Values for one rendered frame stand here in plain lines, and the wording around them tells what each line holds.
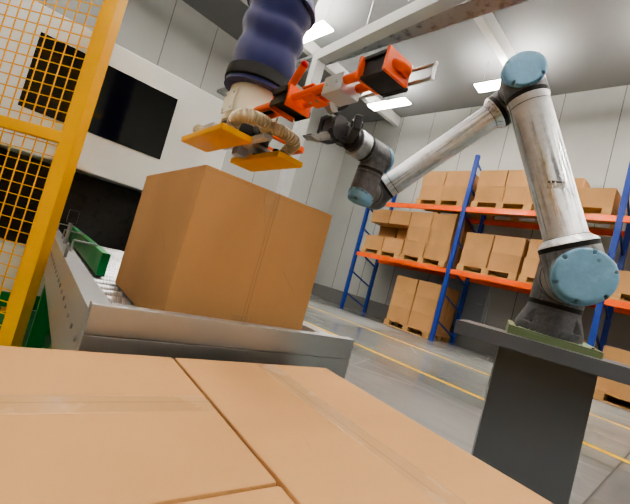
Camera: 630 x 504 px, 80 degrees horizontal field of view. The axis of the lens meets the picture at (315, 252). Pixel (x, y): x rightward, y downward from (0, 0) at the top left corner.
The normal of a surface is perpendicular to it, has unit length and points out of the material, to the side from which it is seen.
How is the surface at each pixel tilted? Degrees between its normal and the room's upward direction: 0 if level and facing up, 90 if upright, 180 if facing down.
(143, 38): 90
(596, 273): 98
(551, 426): 90
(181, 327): 90
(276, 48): 75
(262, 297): 90
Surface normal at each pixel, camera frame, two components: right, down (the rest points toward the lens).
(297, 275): 0.59, 0.12
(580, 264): -0.37, 0.00
